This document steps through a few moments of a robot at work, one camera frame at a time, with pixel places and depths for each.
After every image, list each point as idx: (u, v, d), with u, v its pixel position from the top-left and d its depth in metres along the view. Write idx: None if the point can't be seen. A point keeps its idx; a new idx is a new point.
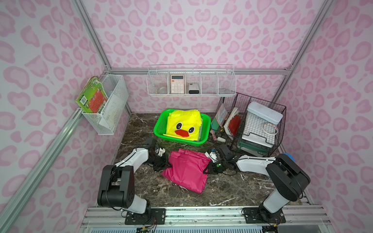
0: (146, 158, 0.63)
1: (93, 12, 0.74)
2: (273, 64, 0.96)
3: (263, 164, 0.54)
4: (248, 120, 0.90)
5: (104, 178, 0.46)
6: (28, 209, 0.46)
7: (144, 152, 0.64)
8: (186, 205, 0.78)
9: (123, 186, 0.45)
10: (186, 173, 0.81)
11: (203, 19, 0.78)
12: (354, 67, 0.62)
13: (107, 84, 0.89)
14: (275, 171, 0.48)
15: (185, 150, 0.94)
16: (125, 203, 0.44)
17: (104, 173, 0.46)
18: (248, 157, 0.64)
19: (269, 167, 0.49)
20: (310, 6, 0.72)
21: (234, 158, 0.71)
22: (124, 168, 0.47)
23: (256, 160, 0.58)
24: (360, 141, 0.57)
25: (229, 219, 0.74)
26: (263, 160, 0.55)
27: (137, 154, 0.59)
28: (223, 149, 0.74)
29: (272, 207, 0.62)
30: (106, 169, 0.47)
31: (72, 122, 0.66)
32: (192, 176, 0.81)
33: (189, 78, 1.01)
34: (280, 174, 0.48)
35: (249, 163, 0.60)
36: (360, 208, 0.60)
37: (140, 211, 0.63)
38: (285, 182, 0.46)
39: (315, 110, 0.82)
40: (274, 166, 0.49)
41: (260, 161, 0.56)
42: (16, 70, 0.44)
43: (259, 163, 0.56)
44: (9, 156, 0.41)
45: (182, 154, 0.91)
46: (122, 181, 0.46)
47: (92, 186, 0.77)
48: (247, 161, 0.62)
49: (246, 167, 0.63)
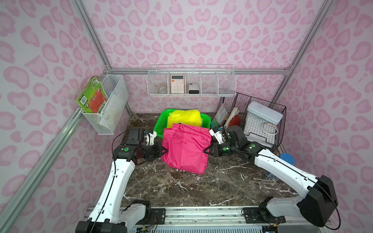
0: (131, 169, 0.51)
1: (93, 12, 0.74)
2: (273, 64, 0.96)
3: (300, 181, 0.44)
4: (248, 121, 0.90)
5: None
6: (29, 209, 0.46)
7: (127, 170, 0.48)
8: (186, 205, 0.78)
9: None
10: (184, 158, 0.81)
11: (203, 19, 0.78)
12: (354, 67, 0.62)
13: (107, 84, 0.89)
14: (320, 200, 0.40)
15: (180, 124, 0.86)
16: None
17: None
18: (275, 159, 0.52)
19: (313, 194, 0.40)
20: (310, 5, 0.72)
21: (249, 146, 0.59)
22: (103, 226, 0.37)
23: (292, 172, 0.47)
24: (360, 140, 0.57)
25: (229, 219, 0.74)
26: (299, 176, 0.45)
27: (116, 183, 0.44)
28: (237, 134, 0.59)
29: (275, 211, 0.62)
30: (79, 226, 0.37)
31: (72, 122, 0.66)
32: (191, 160, 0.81)
33: (189, 78, 1.01)
34: (322, 204, 0.40)
35: (279, 169, 0.49)
36: (360, 208, 0.60)
37: (140, 217, 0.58)
38: (323, 213, 0.40)
39: (315, 110, 0.82)
40: (319, 194, 0.40)
41: (295, 175, 0.46)
42: (16, 70, 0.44)
43: (294, 177, 0.46)
44: (9, 156, 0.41)
45: (177, 132, 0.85)
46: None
47: (92, 186, 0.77)
48: (276, 164, 0.50)
49: (269, 168, 0.52)
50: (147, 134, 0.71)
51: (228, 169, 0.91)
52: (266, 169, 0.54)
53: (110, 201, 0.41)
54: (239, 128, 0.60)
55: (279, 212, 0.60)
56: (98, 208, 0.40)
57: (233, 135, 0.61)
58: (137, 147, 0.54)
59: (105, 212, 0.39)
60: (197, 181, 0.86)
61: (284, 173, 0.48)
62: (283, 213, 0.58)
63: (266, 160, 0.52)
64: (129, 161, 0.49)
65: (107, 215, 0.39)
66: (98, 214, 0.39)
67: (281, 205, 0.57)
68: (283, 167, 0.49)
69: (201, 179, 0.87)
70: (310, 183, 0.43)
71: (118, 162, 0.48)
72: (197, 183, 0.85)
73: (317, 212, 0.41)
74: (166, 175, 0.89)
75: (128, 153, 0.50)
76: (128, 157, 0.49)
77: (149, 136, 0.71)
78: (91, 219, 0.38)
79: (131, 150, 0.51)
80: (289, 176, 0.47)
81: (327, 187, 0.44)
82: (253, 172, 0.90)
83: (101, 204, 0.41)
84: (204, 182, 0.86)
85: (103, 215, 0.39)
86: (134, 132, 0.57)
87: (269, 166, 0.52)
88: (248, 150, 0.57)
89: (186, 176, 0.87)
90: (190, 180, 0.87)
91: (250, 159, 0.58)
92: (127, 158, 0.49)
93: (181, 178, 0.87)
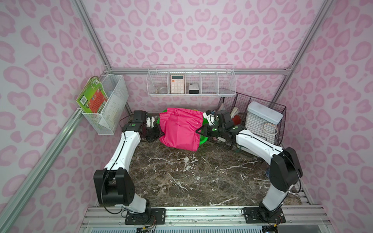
0: (138, 140, 0.59)
1: (93, 12, 0.74)
2: (273, 64, 0.96)
3: (268, 151, 0.52)
4: (248, 121, 0.90)
5: (99, 184, 0.43)
6: (29, 209, 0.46)
7: (134, 138, 0.56)
8: (186, 205, 0.78)
9: (120, 189, 0.44)
10: (178, 138, 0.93)
11: (203, 19, 0.78)
12: (354, 67, 0.62)
13: (106, 84, 0.86)
14: (280, 164, 0.47)
15: (175, 109, 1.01)
16: (126, 200, 0.45)
17: (96, 179, 0.43)
18: (251, 135, 0.60)
19: (276, 159, 0.47)
20: (310, 5, 0.72)
21: (233, 127, 0.67)
22: (117, 173, 0.43)
23: (262, 144, 0.54)
24: (360, 140, 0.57)
25: (229, 219, 0.74)
26: (269, 148, 0.52)
27: (127, 145, 0.52)
28: (225, 117, 0.67)
29: (269, 203, 0.63)
30: (97, 174, 0.43)
31: (72, 122, 0.66)
32: (184, 140, 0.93)
33: (189, 78, 1.01)
34: (283, 168, 0.47)
35: (254, 143, 0.56)
36: (360, 208, 0.61)
37: (140, 211, 0.63)
38: (284, 177, 0.47)
39: (315, 110, 0.82)
40: (281, 160, 0.47)
41: (265, 146, 0.53)
42: (16, 70, 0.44)
43: (263, 148, 0.53)
44: (9, 156, 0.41)
45: (172, 115, 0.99)
46: (118, 186, 0.43)
47: (92, 186, 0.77)
48: (251, 140, 0.58)
49: (246, 143, 0.60)
50: (147, 117, 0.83)
51: (228, 170, 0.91)
52: (245, 145, 0.61)
53: (122, 157, 0.48)
54: (227, 112, 0.67)
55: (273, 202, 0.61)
56: (113, 160, 0.47)
57: (222, 118, 0.69)
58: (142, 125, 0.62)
59: (119, 163, 0.46)
60: (197, 181, 0.86)
61: (256, 146, 0.55)
62: (274, 201, 0.60)
63: (244, 137, 0.60)
64: (136, 131, 0.58)
65: (121, 164, 0.46)
66: (112, 164, 0.46)
67: (270, 191, 0.59)
68: (256, 141, 0.57)
69: (201, 179, 0.87)
70: (276, 152, 0.50)
71: (127, 132, 0.57)
72: (197, 183, 0.85)
73: (279, 176, 0.48)
74: (166, 175, 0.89)
75: (135, 127, 0.59)
76: (136, 129, 0.58)
77: (150, 120, 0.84)
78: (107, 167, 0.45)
79: (137, 125, 0.60)
80: (260, 147, 0.54)
81: (291, 157, 0.48)
82: (253, 172, 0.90)
83: (114, 158, 0.48)
84: (204, 182, 0.86)
85: (117, 165, 0.46)
86: (138, 114, 0.66)
87: (245, 140, 0.60)
88: (231, 130, 0.65)
89: (186, 176, 0.87)
90: (190, 180, 0.87)
91: (232, 139, 0.66)
92: (135, 130, 0.58)
93: (181, 178, 0.87)
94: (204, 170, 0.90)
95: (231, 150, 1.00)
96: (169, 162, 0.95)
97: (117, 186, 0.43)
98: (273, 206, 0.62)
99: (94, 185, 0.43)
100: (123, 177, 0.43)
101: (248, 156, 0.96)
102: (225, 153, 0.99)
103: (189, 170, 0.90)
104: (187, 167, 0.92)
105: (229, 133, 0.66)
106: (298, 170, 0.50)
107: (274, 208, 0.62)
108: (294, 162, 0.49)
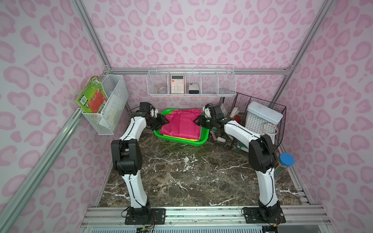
0: (145, 123, 0.71)
1: (93, 12, 0.74)
2: (273, 64, 0.96)
3: (247, 137, 0.60)
4: (248, 120, 0.90)
5: (115, 151, 0.54)
6: (29, 209, 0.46)
7: (142, 120, 0.68)
8: (186, 205, 0.78)
9: (132, 155, 0.54)
10: (182, 128, 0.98)
11: (203, 19, 0.78)
12: (354, 67, 0.62)
13: (107, 84, 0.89)
14: (257, 147, 0.55)
15: (176, 111, 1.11)
16: (136, 167, 0.55)
17: (113, 147, 0.53)
18: (236, 124, 0.69)
19: (253, 143, 0.56)
20: (310, 5, 0.72)
21: (223, 118, 0.75)
22: (130, 141, 0.54)
23: (245, 132, 0.63)
24: (360, 141, 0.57)
25: (229, 219, 0.74)
26: (249, 135, 0.61)
27: (136, 124, 0.64)
28: (216, 109, 0.77)
29: (262, 197, 0.66)
30: (114, 142, 0.53)
31: (72, 122, 0.66)
32: (188, 130, 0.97)
33: (189, 78, 1.01)
34: (259, 151, 0.56)
35: (238, 131, 0.65)
36: (360, 208, 0.60)
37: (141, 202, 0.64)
38: (259, 158, 0.56)
39: (315, 110, 0.82)
40: (257, 144, 0.56)
41: (246, 133, 0.62)
42: (16, 70, 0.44)
43: (245, 135, 0.61)
44: (9, 156, 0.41)
45: (175, 114, 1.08)
46: (130, 153, 0.54)
47: (92, 186, 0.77)
48: (236, 128, 0.67)
49: (231, 132, 0.69)
50: (152, 109, 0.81)
51: (228, 170, 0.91)
52: (229, 133, 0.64)
53: (133, 132, 0.59)
54: (218, 106, 0.77)
55: (263, 193, 0.65)
56: (126, 133, 0.58)
57: (212, 111, 0.79)
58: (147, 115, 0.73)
59: (130, 136, 0.57)
60: (197, 181, 0.86)
61: (239, 133, 0.64)
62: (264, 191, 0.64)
63: (230, 125, 0.69)
64: (143, 117, 0.69)
65: (132, 136, 0.57)
66: (125, 136, 0.57)
67: (261, 184, 0.64)
68: (239, 129, 0.65)
69: (201, 179, 0.87)
70: (254, 137, 0.59)
71: (136, 117, 0.68)
72: (197, 183, 0.85)
73: (255, 158, 0.56)
74: (166, 175, 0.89)
75: (142, 113, 0.71)
76: (142, 115, 0.70)
77: (155, 110, 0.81)
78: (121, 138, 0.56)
79: (144, 112, 0.72)
80: (242, 135, 0.63)
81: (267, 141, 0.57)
82: (253, 172, 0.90)
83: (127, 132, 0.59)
84: (204, 182, 0.86)
85: (128, 137, 0.56)
86: (144, 104, 0.78)
87: (231, 129, 0.68)
88: (220, 122, 0.73)
89: (185, 176, 0.87)
90: (190, 180, 0.87)
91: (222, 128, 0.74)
92: (142, 116, 0.69)
93: (181, 178, 0.87)
94: (204, 170, 0.90)
95: (231, 150, 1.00)
96: (169, 162, 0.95)
97: (130, 153, 0.54)
98: (267, 199, 0.64)
99: (111, 151, 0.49)
100: (135, 145, 0.53)
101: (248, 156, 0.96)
102: (225, 153, 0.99)
103: (189, 170, 0.90)
104: (187, 168, 0.92)
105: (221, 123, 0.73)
106: (273, 154, 0.58)
107: (266, 200, 0.65)
108: (269, 146, 0.57)
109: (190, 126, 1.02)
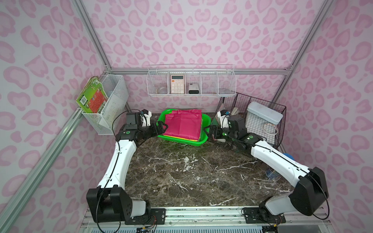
0: (133, 148, 0.55)
1: (93, 12, 0.74)
2: (273, 64, 0.96)
3: (292, 170, 0.46)
4: (248, 120, 0.90)
5: (93, 203, 0.40)
6: (29, 209, 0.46)
7: (128, 148, 0.52)
8: (186, 205, 0.78)
9: (116, 208, 0.41)
10: (182, 128, 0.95)
11: (203, 19, 0.78)
12: (354, 67, 0.62)
13: (107, 84, 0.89)
14: (309, 188, 0.41)
15: (177, 111, 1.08)
16: (123, 218, 0.42)
17: (90, 199, 0.40)
18: (270, 150, 0.53)
19: (304, 183, 0.42)
20: (310, 6, 0.72)
21: (247, 137, 0.60)
22: (112, 191, 0.40)
23: (285, 163, 0.48)
24: (360, 141, 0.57)
25: (229, 219, 0.74)
26: (293, 168, 0.46)
27: (122, 157, 0.49)
28: (239, 124, 0.59)
29: (270, 202, 0.63)
30: (90, 194, 0.40)
31: (72, 122, 0.65)
32: (188, 131, 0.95)
33: (189, 78, 1.01)
34: (311, 193, 0.41)
35: (274, 158, 0.50)
36: (360, 208, 0.61)
37: (140, 213, 0.63)
38: (310, 202, 0.42)
39: (315, 110, 0.82)
40: (309, 185, 0.41)
41: (288, 165, 0.47)
42: (16, 70, 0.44)
43: (286, 167, 0.47)
44: (9, 156, 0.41)
45: (175, 114, 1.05)
46: (113, 204, 0.40)
47: (92, 186, 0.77)
48: (270, 154, 0.52)
49: (265, 158, 0.53)
50: (143, 116, 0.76)
51: (228, 170, 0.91)
52: (262, 158, 0.55)
53: (117, 172, 0.45)
54: (241, 119, 0.59)
55: (276, 208, 0.61)
56: (107, 176, 0.44)
57: (235, 125, 0.61)
58: (137, 131, 0.58)
59: (113, 180, 0.43)
60: (197, 181, 0.86)
61: (277, 162, 0.49)
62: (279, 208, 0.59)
63: (262, 150, 0.54)
64: (131, 141, 0.54)
65: (115, 181, 0.43)
66: (107, 182, 0.43)
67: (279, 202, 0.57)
68: (277, 157, 0.50)
69: (201, 179, 0.87)
70: (302, 173, 0.44)
71: (121, 142, 0.53)
72: (197, 183, 0.85)
73: (305, 201, 0.43)
74: (166, 175, 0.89)
75: (130, 136, 0.55)
76: (129, 138, 0.54)
77: (146, 116, 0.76)
78: (100, 185, 0.42)
79: (132, 133, 0.56)
80: (282, 166, 0.48)
81: (319, 178, 0.45)
82: (254, 172, 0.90)
83: (109, 174, 0.44)
84: (204, 182, 0.86)
85: (111, 182, 0.43)
86: (131, 117, 0.60)
87: (264, 154, 0.53)
88: (244, 139, 0.59)
89: (185, 176, 0.87)
90: (190, 180, 0.87)
91: (248, 148, 0.58)
92: (129, 139, 0.54)
93: (181, 178, 0.87)
94: (204, 170, 0.90)
95: (231, 150, 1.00)
96: (169, 162, 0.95)
97: (112, 205, 0.41)
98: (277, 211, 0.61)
99: (89, 204, 0.40)
100: (118, 196, 0.40)
101: (248, 156, 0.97)
102: (225, 153, 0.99)
103: (189, 170, 0.90)
104: (187, 168, 0.92)
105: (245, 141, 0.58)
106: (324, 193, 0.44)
107: (277, 211, 0.61)
108: (322, 185, 0.43)
109: (190, 127, 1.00)
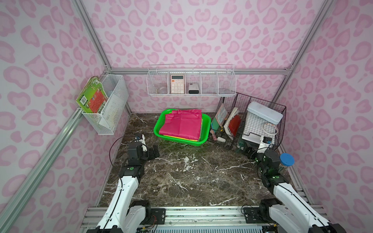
0: (135, 185, 0.56)
1: (93, 12, 0.74)
2: (273, 64, 0.96)
3: (308, 218, 0.45)
4: (248, 120, 0.90)
5: None
6: (29, 209, 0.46)
7: (131, 184, 0.53)
8: (186, 205, 0.78)
9: None
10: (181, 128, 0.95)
11: (203, 19, 0.78)
12: (354, 67, 0.62)
13: (107, 84, 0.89)
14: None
15: (177, 111, 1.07)
16: None
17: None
18: (292, 192, 0.54)
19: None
20: (310, 6, 0.72)
21: (273, 176, 0.63)
22: None
23: (303, 208, 0.48)
24: (360, 141, 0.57)
25: (229, 219, 0.74)
26: (311, 215, 0.46)
27: (124, 194, 0.49)
28: (273, 162, 0.60)
29: (278, 212, 0.60)
30: None
31: (72, 122, 0.66)
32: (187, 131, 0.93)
33: (189, 78, 1.01)
34: None
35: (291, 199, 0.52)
36: (360, 208, 0.60)
37: (141, 219, 0.62)
38: None
39: (315, 110, 0.82)
40: None
41: (306, 211, 0.47)
42: (16, 70, 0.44)
43: (303, 212, 0.47)
44: (9, 156, 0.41)
45: (175, 114, 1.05)
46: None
47: (92, 186, 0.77)
48: (291, 196, 0.53)
49: (285, 199, 0.55)
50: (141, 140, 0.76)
51: (228, 170, 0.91)
52: (283, 200, 0.56)
53: (117, 210, 0.45)
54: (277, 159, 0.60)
55: (279, 220, 0.60)
56: (107, 216, 0.43)
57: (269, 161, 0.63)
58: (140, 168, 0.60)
59: (113, 220, 0.42)
60: (197, 181, 0.86)
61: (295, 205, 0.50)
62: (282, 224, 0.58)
63: (283, 190, 0.56)
64: (134, 177, 0.55)
65: (115, 222, 0.42)
66: (106, 222, 0.42)
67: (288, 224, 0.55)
68: (296, 199, 0.51)
69: (201, 179, 0.87)
70: (318, 224, 0.43)
71: (124, 178, 0.54)
72: (197, 183, 0.85)
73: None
74: (166, 175, 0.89)
75: (133, 172, 0.57)
76: (133, 174, 0.56)
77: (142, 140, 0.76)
78: (99, 226, 0.41)
79: (136, 170, 0.58)
80: (299, 210, 0.48)
81: None
82: (253, 172, 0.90)
83: (109, 213, 0.44)
84: (204, 182, 0.86)
85: (110, 222, 0.42)
86: (133, 151, 0.60)
87: (284, 194, 0.55)
88: (269, 178, 0.62)
89: (186, 176, 0.87)
90: (190, 180, 0.87)
91: (271, 187, 0.61)
92: (133, 175, 0.56)
93: (181, 178, 0.87)
94: (204, 170, 0.90)
95: (231, 150, 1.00)
96: (169, 162, 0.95)
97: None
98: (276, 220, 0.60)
99: None
100: None
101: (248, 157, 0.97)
102: (225, 153, 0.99)
103: (189, 170, 0.90)
104: (187, 167, 0.92)
105: (271, 180, 0.61)
106: None
107: (276, 219, 0.62)
108: None
109: (190, 127, 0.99)
